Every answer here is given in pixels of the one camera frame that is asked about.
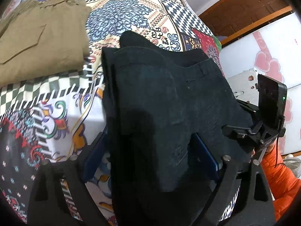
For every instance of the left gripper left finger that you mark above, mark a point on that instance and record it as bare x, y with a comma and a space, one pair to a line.
47, 203

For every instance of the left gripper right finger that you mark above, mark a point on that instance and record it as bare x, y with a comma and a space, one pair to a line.
241, 195

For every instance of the black pants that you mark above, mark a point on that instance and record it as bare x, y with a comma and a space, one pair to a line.
155, 100

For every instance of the orange sleeved right forearm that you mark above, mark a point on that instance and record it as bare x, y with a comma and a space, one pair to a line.
283, 184

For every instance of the colourful patchwork bedspread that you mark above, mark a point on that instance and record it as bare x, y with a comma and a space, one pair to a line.
52, 116

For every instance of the white cabinet with stickers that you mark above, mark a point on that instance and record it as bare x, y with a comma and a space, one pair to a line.
263, 68

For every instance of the brown wooden wardrobe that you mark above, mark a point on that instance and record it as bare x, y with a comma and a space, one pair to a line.
230, 20

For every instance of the olive folded pants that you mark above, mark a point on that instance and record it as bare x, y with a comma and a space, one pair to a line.
43, 38

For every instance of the black camera box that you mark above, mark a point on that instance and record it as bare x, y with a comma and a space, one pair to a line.
272, 101

